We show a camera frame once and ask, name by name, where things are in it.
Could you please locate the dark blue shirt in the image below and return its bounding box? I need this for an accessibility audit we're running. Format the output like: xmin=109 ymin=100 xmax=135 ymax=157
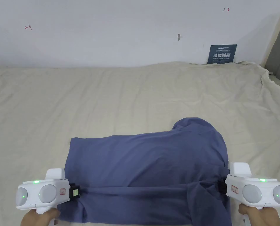
xmin=57 ymin=117 xmax=231 ymax=226

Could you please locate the grey padded headboard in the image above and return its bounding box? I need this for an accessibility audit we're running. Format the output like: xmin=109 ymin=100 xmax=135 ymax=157
xmin=259 ymin=7 xmax=280 ymax=88

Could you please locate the bed with beige sheet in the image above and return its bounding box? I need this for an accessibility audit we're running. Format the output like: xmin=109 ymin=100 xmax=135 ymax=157
xmin=0 ymin=61 xmax=280 ymax=226

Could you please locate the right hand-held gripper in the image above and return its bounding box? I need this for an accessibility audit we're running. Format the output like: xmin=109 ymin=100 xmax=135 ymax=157
xmin=217 ymin=162 xmax=280 ymax=226

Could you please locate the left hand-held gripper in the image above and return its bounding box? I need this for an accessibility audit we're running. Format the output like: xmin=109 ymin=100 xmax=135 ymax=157
xmin=16 ymin=168 xmax=81 ymax=226

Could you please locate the person's right hand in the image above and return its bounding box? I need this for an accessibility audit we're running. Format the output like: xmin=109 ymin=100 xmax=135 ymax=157
xmin=238 ymin=204 xmax=280 ymax=226

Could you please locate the dark blue sign card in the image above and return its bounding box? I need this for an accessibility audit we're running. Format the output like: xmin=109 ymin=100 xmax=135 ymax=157
xmin=207 ymin=44 xmax=238 ymax=64

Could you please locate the person's left hand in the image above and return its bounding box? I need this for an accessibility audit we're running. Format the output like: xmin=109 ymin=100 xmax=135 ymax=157
xmin=21 ymin=208 xmax=61 ymax=226

